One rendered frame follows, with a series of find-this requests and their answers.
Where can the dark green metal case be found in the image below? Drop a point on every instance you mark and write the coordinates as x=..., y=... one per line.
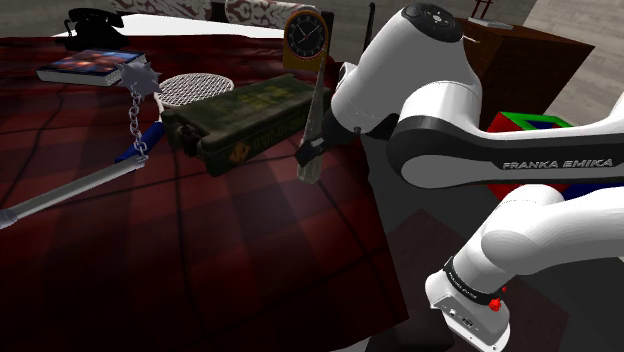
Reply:
x=244, y=117

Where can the brown bedside cabinet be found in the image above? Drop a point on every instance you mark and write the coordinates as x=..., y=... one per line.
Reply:
x=526, y=68

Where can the dark robot stand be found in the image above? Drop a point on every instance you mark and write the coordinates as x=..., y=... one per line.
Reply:
x=429, y=244

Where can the orange clock with black face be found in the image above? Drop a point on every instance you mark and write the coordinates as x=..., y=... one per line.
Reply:
x=304, y=36

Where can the white red patterned pillow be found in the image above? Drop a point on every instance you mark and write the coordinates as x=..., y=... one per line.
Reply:
x=161, y=7
x=268, y=12

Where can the red green blue cube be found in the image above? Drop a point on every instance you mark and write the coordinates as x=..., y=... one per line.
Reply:
x=507, y=124

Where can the black telephone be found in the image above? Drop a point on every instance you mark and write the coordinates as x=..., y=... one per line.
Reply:
x=92, y=29

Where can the red plaid bed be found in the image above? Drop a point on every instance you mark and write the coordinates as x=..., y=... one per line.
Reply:
x=219, y=244

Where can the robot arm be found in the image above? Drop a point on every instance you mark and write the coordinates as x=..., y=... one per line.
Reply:
x=429, y=78

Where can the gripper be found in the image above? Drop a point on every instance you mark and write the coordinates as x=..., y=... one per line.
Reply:
x=339, y=129

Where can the book with colourful cover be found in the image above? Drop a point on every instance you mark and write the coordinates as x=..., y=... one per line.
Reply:
x=88, y=66

